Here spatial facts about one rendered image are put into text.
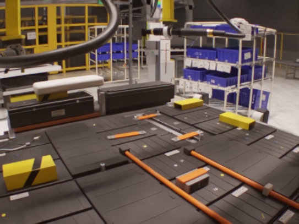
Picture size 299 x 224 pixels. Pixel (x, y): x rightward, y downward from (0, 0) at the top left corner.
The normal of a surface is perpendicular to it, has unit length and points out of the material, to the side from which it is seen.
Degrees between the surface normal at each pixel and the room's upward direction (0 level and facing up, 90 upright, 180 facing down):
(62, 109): 90
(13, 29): 90
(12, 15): 90
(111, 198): 0
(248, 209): 0
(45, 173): 90
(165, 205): 0
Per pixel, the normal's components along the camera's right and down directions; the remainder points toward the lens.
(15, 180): 0.55, 0.25
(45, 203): 0.00, -0.96
